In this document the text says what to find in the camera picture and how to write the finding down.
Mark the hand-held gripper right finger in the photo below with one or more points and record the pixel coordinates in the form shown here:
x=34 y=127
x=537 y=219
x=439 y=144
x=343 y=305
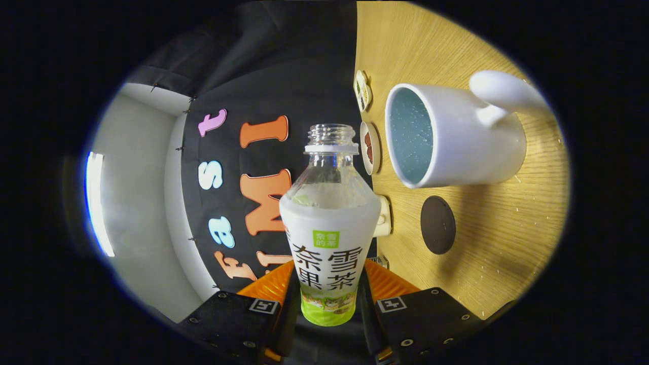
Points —
x=426 y=322

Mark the dark round coaster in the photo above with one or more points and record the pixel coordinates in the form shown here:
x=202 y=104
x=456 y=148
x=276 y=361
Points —
x=438 y=225

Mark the white divided spice dish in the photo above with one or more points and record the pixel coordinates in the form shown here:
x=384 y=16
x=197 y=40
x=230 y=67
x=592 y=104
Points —
x=363 y=91

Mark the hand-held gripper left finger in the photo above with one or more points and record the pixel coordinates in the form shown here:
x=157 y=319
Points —
x=230 y=324

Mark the large ceiling light panel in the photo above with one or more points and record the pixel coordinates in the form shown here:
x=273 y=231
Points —
x=96 y=203

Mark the round white plate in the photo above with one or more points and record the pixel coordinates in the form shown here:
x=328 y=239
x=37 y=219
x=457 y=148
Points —
x=371 y=149

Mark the clear juice bottle white label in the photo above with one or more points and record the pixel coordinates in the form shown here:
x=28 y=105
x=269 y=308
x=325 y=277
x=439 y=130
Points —
x=329 y=228

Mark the wooden table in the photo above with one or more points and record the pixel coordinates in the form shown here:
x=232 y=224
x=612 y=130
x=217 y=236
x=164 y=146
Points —
x=497 y=228

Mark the black backdrop cloth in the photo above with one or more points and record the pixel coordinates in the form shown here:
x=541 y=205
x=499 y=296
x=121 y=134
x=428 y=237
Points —
x=284 y=76

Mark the white utensil container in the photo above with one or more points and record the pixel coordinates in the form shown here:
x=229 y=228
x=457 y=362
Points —
x=384 y=218

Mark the white cup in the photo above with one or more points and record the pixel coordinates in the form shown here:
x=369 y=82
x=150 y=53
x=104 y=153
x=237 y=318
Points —
x=466 y=147

